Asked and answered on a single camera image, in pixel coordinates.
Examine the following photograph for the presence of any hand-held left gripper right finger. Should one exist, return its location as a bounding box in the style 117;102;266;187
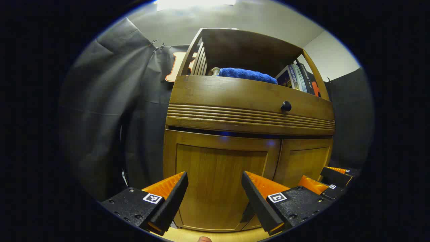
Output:
241;171;333;236

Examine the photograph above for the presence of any dark cover book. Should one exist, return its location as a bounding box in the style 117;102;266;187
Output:
275;65;297;89

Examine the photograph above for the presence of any ceiling light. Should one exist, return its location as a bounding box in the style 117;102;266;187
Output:
155;0;236;11

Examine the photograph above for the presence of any blue folded towel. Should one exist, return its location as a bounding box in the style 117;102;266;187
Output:
217;68;278;85

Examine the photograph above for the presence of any wooden double-door shoe cabinet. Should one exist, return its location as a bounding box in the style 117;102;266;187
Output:
163;28;336;233

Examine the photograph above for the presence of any black spine book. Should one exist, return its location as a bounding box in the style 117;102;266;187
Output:
296;60;316;95

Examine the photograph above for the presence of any grey spine book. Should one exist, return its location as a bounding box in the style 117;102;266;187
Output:
290;63;308;93

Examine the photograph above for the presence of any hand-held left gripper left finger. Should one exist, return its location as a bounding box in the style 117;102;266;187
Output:
101;171;189;236

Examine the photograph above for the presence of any black backdrop cloth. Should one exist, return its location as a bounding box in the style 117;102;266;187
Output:
59;17;375;202

